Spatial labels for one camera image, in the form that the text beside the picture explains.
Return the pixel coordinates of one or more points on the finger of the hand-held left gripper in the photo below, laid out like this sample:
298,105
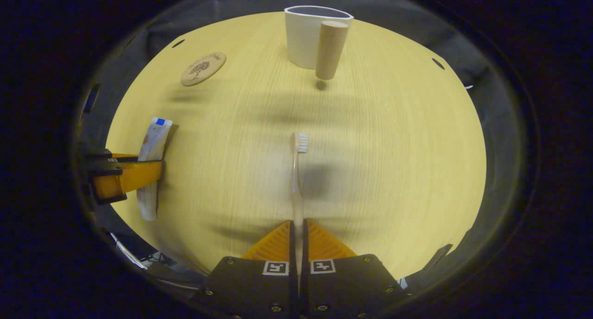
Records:
123,156
134,176

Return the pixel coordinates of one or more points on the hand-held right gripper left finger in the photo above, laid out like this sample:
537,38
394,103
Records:
292,286

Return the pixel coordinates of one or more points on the cream toothbrush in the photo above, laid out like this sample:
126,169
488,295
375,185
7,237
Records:
296,170

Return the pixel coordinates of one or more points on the white toothpaste tube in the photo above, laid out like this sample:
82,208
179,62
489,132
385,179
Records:
155,140

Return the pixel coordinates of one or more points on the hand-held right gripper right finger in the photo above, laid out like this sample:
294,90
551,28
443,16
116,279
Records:
305,291

